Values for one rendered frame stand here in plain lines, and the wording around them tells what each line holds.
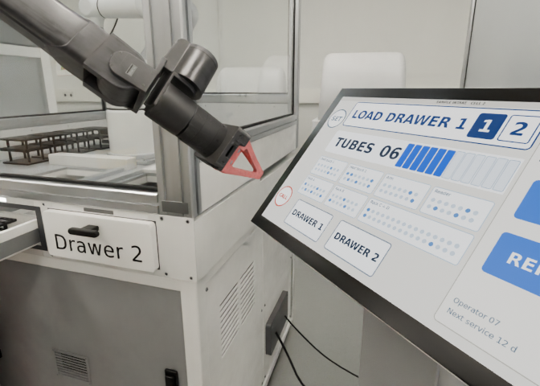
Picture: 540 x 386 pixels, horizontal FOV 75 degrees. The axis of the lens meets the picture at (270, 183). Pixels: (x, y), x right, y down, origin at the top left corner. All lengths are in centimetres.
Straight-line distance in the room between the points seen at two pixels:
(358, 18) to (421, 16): 59
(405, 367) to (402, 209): 24
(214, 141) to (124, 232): 37
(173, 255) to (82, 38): 46
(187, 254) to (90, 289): 32
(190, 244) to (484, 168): 55
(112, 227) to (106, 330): 31
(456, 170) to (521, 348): 20
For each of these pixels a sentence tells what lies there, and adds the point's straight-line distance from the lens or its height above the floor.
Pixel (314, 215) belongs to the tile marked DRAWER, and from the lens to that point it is 54.
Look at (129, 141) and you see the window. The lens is 79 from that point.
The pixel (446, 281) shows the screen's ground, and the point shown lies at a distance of 40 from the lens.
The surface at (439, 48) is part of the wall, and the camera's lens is 406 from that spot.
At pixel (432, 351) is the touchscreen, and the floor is 97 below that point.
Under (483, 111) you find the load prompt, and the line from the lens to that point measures 51.
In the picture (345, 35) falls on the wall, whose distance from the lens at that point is 397.
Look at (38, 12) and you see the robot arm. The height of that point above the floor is 128.
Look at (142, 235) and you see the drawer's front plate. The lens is 79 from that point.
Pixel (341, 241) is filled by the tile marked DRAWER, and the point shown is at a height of 100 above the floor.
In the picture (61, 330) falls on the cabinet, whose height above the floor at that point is 58.
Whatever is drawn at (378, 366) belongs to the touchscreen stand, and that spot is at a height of 78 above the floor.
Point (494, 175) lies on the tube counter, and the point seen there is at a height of 111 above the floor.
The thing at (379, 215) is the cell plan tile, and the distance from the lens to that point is 47.
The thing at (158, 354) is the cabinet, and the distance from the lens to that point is 99.
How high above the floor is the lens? 120
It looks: 15 degrees down
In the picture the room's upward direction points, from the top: straight up
